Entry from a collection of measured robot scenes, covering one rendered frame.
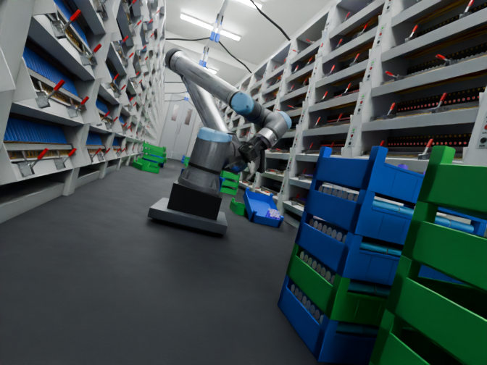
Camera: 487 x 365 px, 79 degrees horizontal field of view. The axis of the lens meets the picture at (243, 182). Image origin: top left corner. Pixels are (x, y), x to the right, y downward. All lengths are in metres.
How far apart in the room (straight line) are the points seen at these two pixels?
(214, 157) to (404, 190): 0.84
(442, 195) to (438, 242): 0.06
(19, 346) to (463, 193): 0.59
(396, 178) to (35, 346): 0.61
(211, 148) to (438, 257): 0.98
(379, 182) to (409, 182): 0.07
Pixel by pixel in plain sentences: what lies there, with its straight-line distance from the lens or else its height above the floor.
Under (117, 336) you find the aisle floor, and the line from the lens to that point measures 0.55.
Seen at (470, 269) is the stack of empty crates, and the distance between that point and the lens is 0.42.
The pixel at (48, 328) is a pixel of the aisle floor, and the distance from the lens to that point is 0.56.
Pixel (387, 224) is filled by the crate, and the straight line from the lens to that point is 0.60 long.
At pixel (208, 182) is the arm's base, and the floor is 0.21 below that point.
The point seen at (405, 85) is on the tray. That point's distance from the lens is 1.58.
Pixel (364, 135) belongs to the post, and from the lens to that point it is 1.71.
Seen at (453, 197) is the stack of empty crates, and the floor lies 0.33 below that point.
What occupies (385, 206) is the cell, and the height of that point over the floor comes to 0.30.
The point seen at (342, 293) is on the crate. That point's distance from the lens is 0.59.
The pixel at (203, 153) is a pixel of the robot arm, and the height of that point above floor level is 0.32.
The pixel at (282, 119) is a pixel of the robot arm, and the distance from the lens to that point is 1.36.
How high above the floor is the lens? 0.30
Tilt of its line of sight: 3 degrees down
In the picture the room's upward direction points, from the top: 15 degrees clockwise
